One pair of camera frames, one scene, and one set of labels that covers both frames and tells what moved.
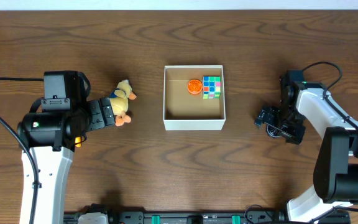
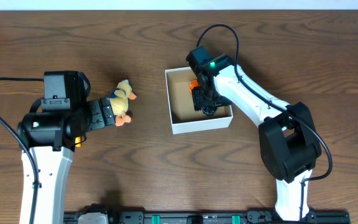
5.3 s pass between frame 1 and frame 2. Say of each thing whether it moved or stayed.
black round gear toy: moved
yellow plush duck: stayed
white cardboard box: moved
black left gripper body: stayed
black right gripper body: moved
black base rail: stayed
